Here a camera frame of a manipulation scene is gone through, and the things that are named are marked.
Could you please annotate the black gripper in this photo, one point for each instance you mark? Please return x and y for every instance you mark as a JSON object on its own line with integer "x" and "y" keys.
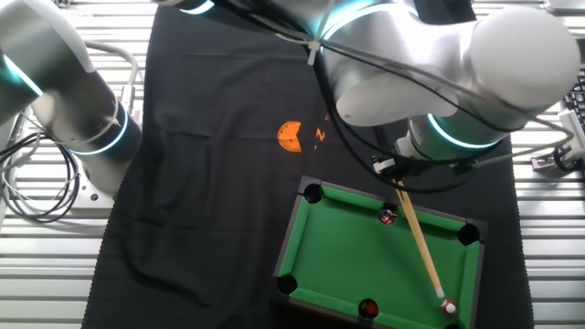
{"x": 409, "y": 169}

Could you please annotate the wooden pool cue black butt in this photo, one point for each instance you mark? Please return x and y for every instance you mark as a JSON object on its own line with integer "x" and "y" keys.
{"x": 420, "y": 237}

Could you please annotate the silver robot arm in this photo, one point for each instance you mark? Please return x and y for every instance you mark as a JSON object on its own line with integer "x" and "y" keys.
{"x": 521, "y": 55}

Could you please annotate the red pool ball white spot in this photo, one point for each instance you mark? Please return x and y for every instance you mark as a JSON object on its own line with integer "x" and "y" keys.
{"x": 387, "y": 216}

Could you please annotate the mini green pool table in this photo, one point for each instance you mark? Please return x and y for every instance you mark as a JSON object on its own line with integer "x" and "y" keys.
{"x": 356, "y": 256}

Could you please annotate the red striped pool ball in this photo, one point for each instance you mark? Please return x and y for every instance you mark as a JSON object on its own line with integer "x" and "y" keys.
{"x": 449, "y": 307}

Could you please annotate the dark red pool ball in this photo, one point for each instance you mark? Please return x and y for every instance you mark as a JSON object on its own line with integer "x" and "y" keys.
{"x": 368, "y": 309}

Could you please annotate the white zip tie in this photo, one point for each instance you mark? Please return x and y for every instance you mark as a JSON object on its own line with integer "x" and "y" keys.
{"x": 312, "y": 50}

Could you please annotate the black keyboard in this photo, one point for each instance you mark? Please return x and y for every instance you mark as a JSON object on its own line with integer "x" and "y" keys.
{"x": 579, "y": 96}

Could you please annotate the black cloth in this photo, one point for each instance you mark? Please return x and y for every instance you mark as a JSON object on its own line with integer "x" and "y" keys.
{"x": 205, "y": 183}

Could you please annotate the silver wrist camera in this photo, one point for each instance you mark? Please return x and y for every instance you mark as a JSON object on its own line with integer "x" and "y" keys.
{"x": 383, "y": 165}

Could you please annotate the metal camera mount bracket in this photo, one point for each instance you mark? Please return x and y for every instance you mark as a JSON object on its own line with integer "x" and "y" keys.
{"x": 546, "y": 162}

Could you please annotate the silver finned external camera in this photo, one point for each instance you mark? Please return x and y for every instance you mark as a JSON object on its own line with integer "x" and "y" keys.
{"x": 571, "y": 130}

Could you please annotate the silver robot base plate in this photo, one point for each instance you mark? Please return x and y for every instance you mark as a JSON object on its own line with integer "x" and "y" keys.
{"x": 98, "y": 196}

